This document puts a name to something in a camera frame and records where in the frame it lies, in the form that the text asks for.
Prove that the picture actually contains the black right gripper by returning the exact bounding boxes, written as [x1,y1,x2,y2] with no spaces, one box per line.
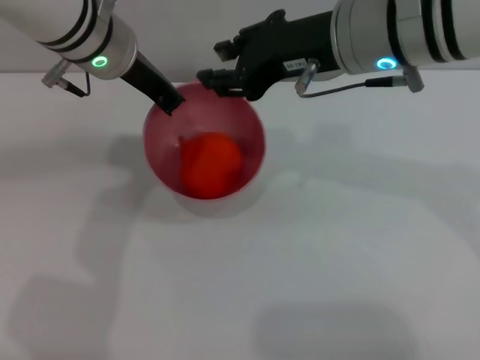
[196,9,343,102]

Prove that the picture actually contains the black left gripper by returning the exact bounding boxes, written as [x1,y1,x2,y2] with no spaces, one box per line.
[119,50,187,117]

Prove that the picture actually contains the pink plastic bowl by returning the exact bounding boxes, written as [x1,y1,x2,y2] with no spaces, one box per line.
[143,82,267,201]

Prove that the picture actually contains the soft orange toy fruit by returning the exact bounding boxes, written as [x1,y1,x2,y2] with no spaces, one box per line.
[178,131,243,200]

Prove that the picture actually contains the thin dark left arm cable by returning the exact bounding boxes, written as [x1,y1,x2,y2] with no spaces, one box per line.
[40,61,92,99]

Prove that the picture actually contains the grey right arm cable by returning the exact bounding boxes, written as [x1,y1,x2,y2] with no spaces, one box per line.
[294,58,426,99]

